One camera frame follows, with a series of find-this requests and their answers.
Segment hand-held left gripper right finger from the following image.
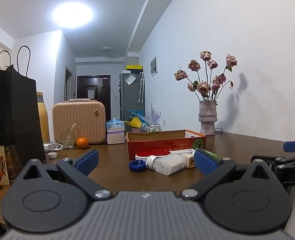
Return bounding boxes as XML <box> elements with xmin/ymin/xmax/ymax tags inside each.
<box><xmin>180</xmin><ymin>149</ymin><xmax>284</xmax><ymax>202</ymax></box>

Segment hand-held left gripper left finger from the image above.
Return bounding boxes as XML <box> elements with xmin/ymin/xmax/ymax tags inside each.
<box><xmin>14</xmin><ymin>149</ymin><xmax>114</xmax><ymax>200</ymax></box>

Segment red cardboard box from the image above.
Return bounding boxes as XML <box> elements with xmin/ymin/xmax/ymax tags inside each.
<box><xmin>126</xmin><ymin>129</ymin><xmax>207</xmax><ymax>160</ymax></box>

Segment blue bottle cap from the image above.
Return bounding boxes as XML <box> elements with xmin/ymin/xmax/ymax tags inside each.
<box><xmin>129</xmin><ymin>160</ymin><xmax>147</xmax><ymax>173</ymax></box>

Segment orange fruit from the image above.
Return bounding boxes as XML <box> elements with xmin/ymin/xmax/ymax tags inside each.
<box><xmin>76</xmin><ymin>137</ymin><xmax>89</xmax><ymax>149</ymax></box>

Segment clear glass cup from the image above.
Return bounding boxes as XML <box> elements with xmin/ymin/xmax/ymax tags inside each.
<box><xmin>60</xmin><ymin>127</ymin><xmax>75</xmax><ymax>150</ymax></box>

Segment clear plastic spoon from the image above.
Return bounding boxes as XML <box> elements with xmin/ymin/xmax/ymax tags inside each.
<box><xmin>68</xmin><ymin>122</ymin><xmax>76</xmax><ymax>140</ymax></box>

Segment white and purple box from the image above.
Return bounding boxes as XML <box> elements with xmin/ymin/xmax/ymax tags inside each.
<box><xmin>107</xmin><ymin>131</ymin><xmax>126</xmax><ymax>145</ymax></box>

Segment white plastic bottle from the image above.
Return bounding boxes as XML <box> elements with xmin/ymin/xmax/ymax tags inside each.
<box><xmin>147</xmin><ymin>154</ymin><xmax>188</xmax><ymax>176</ymax></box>

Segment pink ribbed suitcase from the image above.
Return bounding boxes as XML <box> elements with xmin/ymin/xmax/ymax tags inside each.
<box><xmin>52</xmin><ymin>99</ymin><xmax>106</xmax><ymax>145</ymax></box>

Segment blue tissue pack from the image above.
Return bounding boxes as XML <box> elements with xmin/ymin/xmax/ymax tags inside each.
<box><xmin>105</xmin><ymin>117</ymin><xmax>125</xmax><ymax>132</ymax></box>

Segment pink textured vase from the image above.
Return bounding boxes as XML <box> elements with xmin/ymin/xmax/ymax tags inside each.
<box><xmin>198</xmin><ymin>100</ymin><xmax>217</xmax><ymax>136</ymax></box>

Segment red and white lint brush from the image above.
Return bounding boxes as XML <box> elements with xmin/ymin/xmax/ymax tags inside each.
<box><xmin>135</xmin><ymin>148</ymin><xmax>196</xmax><ymax>160</ymax></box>

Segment yellow plastic watering can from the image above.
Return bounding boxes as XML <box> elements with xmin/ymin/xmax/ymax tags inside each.
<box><xmin>124</xmin><ymin>117</ymin><xmax>141</xmax><ymax>128</ymax></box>

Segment yellow thermos jug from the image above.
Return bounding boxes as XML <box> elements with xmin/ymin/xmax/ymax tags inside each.
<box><xmin>36</xmin><ymin>92</ymin><xmax>50</xmax><ymax>144</ymax></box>

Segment dark brown entrance door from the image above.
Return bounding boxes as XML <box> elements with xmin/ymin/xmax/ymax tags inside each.
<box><xmin>77</xmin><ymin>75</ymin><xmax>111</xmax><ymax>122</ymax></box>

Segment blue folding rack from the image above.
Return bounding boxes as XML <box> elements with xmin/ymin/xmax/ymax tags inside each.
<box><xmin>127</xmin><ymin>109</ymin><xmax>145</xmax><ymax>123</ymax></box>

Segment purple artificial flowers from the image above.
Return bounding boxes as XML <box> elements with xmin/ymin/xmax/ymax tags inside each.
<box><xmin>150</xmin><ymin>103</ymin><xmax>161</xmax><ymax>124</ymax></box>

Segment grey refrigerator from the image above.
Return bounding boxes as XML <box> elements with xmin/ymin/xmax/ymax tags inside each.
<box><xmin>119</xmin><ymin>72</ymin><xmax>145</xmax><ymax>122</ymax></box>

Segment dried pink roses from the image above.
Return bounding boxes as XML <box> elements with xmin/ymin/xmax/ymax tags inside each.
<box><xmin>174</xmin><ymin>50</ymin><xmax>238</xmax><ymax>102</ymax></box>

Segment dark interior door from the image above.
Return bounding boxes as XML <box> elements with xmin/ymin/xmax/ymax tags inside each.
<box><xmin>65</xmin><ymin>66</ymin><xmax>73</xmax><ymax>102</ymax></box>

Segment red printed snack box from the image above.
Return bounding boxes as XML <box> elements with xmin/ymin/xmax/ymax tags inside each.
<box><xmin>0</xmin><ymin>144</ymin><xmax>23</xmax><ymax>185</ymax></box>

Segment white folded umbrella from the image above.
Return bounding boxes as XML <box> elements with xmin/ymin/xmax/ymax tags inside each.
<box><xmin>138</xmin><ymin>72</ymin><xmax>145</xmax><ymax>103</ymax></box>

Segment black paper bag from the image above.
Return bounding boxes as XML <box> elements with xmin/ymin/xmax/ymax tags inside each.
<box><xmin>0</xmin><ymin>45</ymin><xmax>46</xmax><ymax>165</ymax></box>

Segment round ceiling light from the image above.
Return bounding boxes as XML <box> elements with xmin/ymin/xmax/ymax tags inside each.
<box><xmin>52</xmin><ymin>2</ymin><xmax>93</xmax><ymax>29</ymax></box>

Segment white cable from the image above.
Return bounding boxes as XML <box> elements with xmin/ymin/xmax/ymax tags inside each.
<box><xmin>44</xmin><ymin>142</ymin><xmax>64</xmax><ymax>152</ymax></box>

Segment wire rack with small bottles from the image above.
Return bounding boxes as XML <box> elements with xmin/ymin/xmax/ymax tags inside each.
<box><xmin>142</xmin><ymin>122</ymin><xmax>161</xmax><ymax>133</ymax></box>

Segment framed wall picture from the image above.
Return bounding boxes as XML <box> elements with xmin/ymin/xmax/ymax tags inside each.
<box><xmin>150</xmin><ymin>55</ymin><xmax>158</xmax><ymax>77</ymax></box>

